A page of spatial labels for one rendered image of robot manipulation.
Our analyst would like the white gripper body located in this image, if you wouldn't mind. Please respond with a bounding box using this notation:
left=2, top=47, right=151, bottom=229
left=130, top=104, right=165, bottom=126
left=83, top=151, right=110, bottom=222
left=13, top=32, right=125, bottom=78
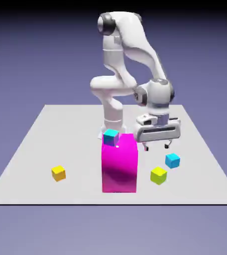
left=133, top=117, right=181, bottom=143

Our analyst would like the small cyan cube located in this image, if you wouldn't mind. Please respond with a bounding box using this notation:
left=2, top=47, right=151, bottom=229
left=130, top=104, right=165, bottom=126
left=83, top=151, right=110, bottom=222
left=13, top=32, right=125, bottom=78
left=165, top=153, right=181, bottom=169
left=103, top=128, right=119, bottom=147

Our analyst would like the small lime cube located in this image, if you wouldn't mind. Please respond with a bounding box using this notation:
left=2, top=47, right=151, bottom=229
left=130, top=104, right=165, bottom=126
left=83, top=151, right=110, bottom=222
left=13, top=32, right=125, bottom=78
left=150, top=166, right=168, bottom=186

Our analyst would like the small yellow cube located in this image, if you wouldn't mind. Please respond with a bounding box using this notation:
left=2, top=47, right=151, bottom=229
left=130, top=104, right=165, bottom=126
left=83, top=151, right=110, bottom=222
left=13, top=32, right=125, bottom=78
left=51, top=165, right=67, bottom=182

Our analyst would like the large magenta box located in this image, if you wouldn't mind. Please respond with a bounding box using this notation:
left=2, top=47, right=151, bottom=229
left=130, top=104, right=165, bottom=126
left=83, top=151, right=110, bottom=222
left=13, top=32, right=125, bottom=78
left=101, top=133, right=139, bottom=193

